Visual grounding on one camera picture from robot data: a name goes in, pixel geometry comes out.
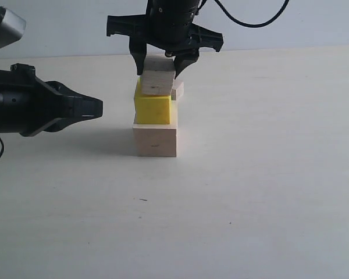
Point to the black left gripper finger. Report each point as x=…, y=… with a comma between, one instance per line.
x=58, y=123
x=74, y=96

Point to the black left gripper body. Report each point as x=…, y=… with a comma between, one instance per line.
x=29, y=105

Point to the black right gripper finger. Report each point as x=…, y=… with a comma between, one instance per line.
x=138, y=50
x=184, y=59

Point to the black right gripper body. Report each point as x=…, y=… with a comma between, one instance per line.
x=167, y=27

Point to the medium wooden cube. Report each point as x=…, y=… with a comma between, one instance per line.
x=158, y=76

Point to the yellow cube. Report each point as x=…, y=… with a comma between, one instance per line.
x=151, y=109

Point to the large wooden cube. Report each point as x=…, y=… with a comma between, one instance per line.
x=157, y=140

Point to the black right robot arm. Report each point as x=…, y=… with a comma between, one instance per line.
x=167, y=25

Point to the small wooden cube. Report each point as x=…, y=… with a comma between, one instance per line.
x=177, y=90

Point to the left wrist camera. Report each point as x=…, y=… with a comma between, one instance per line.
x=12, y=27

